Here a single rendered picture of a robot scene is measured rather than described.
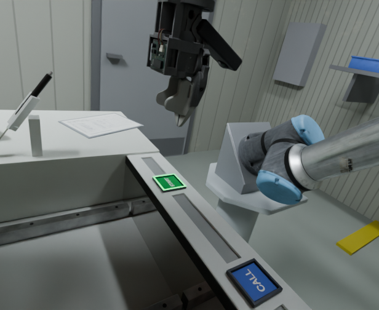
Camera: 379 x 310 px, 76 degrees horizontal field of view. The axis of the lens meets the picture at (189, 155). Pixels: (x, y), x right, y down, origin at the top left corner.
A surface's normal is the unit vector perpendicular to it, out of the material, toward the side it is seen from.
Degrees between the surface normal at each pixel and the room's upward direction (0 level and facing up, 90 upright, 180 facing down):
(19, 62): 90
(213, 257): 0
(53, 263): 0
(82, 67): 90
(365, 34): 90
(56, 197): 90
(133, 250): 0
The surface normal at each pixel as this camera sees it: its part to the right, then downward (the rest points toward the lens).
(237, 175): -0.83, 0.09
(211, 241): 0.18, -0.89
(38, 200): 0.51, 0.44
